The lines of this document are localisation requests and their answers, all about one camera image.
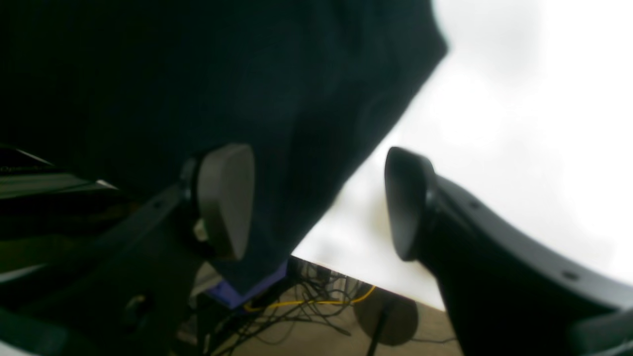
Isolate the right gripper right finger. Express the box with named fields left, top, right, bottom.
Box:
left=384, top=147, right=633, bottom=356

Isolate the black T-shirt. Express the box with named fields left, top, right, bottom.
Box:
left=0, top=0, right=447, bottom=291

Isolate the black round stand base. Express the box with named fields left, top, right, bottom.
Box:
left=353, top=288, right=420, bottom=346

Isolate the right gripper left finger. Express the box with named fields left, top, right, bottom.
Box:
left=1, top=144, right=255, bottom=356

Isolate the yellow cable on floor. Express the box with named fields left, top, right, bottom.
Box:
left=242, top=285, right=377, bottom=313

